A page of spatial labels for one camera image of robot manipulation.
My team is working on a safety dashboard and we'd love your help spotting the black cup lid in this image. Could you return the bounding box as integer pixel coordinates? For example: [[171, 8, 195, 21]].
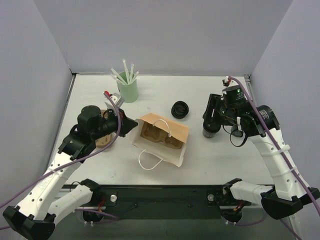
[[203, 121, 221, 134]]

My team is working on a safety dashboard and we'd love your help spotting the brown cardboard cup carrier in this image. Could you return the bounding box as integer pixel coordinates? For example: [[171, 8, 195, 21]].
[[95, 109, 114, 149]]

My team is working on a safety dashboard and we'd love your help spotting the brown paper bag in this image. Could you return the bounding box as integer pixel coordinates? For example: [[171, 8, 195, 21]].
[[129, 113, 190, 168]]

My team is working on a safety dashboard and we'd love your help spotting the purple cable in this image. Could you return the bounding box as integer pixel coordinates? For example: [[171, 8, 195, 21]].
[[0, 92, 123, 230], [228, 76, 320, 240]]

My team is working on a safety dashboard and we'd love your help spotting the green straw holder cup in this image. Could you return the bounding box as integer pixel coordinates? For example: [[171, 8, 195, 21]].
[[117, 81, 139, 103]]

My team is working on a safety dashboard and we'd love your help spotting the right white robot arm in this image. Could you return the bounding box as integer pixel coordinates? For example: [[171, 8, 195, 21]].
[[202, 85, 320, 220]]

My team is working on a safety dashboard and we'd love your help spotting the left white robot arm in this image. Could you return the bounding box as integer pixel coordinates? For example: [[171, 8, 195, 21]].
[[2, 105, 138, 240]]

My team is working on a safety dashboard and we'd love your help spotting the wrapped straw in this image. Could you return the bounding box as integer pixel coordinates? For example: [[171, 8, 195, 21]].
[[122, 59, 130, 84], [128, 63, 134, 84], [131, 71, 139, 83], [110, 73, 122, 82], [110, 67, 127, 85]]

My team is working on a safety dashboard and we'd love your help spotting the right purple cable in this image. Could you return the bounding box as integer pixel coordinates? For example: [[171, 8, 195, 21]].
[[228, 76, 320, 240]]

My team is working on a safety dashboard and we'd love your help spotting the black coffee cup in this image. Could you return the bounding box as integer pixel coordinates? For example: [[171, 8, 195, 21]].
[[231, 126, 244, 138], [202, 128, 220, 139]]

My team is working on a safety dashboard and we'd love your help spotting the stack of black lids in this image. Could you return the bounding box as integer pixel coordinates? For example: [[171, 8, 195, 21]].
[[171, 100, 189, 119]]

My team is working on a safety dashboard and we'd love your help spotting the single brown cup carrier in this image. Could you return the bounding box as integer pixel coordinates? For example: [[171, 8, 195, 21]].
[[140, 122, 183, 150]]

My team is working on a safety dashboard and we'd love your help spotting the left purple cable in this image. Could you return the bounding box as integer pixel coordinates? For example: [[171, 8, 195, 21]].
[[0, 92, 123, 230]]

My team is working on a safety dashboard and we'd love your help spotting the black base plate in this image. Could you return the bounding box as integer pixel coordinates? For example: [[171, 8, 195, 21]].
[[83, 185, 249, 220]]

